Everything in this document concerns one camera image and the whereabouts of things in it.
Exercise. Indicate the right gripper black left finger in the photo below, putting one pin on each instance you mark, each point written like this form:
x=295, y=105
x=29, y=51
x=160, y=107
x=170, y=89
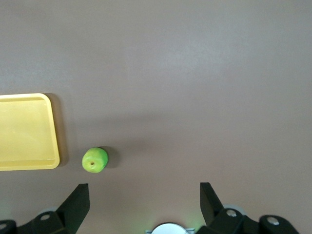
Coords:
x=70, y=214

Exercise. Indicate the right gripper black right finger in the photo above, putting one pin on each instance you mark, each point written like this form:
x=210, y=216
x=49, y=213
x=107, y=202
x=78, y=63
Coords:
x=219, y=219

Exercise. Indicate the green apple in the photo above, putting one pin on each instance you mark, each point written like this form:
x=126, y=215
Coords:
x=93, y=159

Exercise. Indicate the yellow plastic tray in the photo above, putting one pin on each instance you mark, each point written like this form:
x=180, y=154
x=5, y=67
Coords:
x=24, y=131

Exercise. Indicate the brown table mat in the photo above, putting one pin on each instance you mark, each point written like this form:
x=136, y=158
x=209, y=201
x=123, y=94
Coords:
x=182, y=73

